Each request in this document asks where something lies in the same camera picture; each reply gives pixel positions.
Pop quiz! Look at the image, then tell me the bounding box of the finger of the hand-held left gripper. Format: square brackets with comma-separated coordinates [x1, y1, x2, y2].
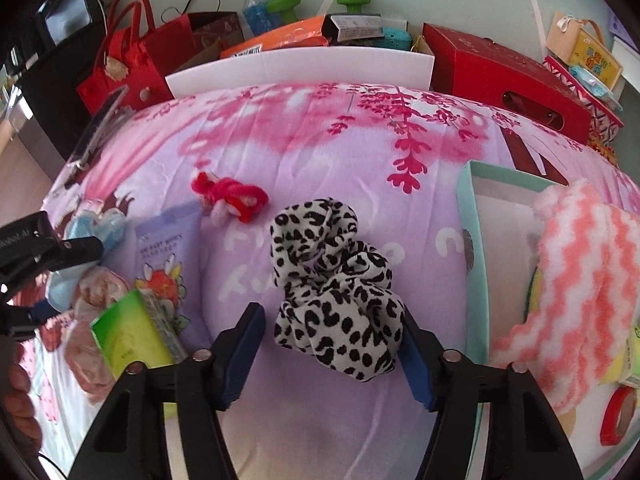
[27, 236, 104, 282]
[0, 304, 63, 343]

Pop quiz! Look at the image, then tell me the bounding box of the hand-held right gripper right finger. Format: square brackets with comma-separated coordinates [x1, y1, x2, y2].
[400, 305, 586, 480]

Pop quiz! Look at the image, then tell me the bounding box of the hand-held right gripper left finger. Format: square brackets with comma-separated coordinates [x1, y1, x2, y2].
[67, 302, 266, 480]

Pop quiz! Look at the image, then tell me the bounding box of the blue face mask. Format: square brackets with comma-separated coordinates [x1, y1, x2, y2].
[64, 208, 126, 253]
[46, 267, 86, 312]

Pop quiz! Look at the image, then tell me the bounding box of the black white spotted scrunchie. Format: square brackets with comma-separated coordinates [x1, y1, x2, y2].
[270, 197, 407, 383]

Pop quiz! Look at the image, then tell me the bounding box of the teal box lid tray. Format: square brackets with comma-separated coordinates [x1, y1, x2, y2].
[456, 160, 640, 461]

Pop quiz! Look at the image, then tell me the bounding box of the red white hair tie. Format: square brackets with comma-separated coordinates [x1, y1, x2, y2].
[191, 171, 270, 231]

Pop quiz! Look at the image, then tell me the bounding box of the pink white striped fuzzy sock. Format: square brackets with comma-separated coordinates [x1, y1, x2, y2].
[490, 178, 640, 416]

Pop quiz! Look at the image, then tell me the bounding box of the red tape roll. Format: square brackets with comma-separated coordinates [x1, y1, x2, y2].
[599, 385, 640, 448]

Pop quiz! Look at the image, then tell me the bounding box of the person's left hand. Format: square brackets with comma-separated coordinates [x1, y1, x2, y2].
[6, 344, 44, 455]

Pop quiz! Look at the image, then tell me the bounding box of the pink ruffled sock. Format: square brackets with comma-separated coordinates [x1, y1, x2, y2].
[62, 327, 118, 403]
[75, 265, 132, 323]

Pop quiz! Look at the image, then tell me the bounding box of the purple baby wipes pack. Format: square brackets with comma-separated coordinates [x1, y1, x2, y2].
[134, 199, 203, 341]

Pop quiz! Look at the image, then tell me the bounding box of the smartphone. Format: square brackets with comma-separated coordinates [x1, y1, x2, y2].
[75, 85, 130, 161]

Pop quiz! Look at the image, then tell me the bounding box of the black cabinet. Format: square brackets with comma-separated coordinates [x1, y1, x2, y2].
[10, 35, 108, 161]

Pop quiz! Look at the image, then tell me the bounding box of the red felt handbag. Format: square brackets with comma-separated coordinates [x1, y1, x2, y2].
[76, 0, 198, 116]

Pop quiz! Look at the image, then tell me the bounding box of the black appliance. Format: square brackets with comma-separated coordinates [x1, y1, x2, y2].
[32, 0, 103, 51]

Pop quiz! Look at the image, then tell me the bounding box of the dark red paper bag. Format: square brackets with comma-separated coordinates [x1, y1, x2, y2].
[187, 11, 246, 61]

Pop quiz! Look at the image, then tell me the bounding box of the red gold flat box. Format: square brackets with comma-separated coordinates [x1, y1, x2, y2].
[587, 140, 622, 162]

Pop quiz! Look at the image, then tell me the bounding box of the white foam board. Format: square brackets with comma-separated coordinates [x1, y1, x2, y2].
[165, 47, 435, 101]

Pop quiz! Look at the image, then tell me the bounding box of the orange carton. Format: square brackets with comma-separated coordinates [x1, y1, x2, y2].
[220, 15, 333, 60]

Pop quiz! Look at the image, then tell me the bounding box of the blue water bottle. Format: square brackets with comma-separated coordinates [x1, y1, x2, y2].
[241, 0, 273, 36]

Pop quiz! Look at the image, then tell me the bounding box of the red gift box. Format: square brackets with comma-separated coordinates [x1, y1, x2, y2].
[429, 22, 593, 146]

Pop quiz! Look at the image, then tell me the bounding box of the red patterned tin box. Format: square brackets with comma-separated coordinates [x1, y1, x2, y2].
[542, 55, 626, 148]

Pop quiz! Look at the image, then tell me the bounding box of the teal small case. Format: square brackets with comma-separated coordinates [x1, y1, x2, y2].
[382, 27, 413, 51]

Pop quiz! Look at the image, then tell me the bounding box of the light blue wipes pack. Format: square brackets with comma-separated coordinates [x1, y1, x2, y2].
[567, 64, 623, 111]

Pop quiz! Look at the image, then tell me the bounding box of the black grey small box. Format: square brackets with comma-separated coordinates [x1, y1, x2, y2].
[322, 12, 386, 43]

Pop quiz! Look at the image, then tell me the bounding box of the white desk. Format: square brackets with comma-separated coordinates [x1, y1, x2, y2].
[612, 37, 640, 88]

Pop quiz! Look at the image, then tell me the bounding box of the yellow carry box with handle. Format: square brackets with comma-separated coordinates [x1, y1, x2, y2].
[545, 11, 625, 93]

